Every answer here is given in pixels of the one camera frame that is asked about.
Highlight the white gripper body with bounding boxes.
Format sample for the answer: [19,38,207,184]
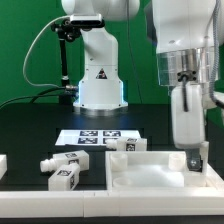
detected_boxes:
[171,84,213,149]

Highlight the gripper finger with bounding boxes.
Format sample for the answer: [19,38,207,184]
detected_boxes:
[185,149,203,172]

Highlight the white square table top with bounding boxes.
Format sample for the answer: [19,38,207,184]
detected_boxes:
[105,151,224,190]

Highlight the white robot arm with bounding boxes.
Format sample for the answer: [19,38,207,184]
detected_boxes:
[61,0,224,172]

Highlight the white U-shaped obstacle fence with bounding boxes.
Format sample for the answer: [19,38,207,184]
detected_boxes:
[0,153,224,219]

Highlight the fiducial marker sheet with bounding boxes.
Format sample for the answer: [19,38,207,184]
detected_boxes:
[55,130,140,146]

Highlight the black camera on stand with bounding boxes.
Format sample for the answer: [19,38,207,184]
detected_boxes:
[50,14,105,105]

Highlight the black cables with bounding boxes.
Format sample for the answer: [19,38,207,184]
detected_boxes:
[0,85,80,110]

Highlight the grey camera cable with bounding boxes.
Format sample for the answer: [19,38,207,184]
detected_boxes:
[22,15,72,89]

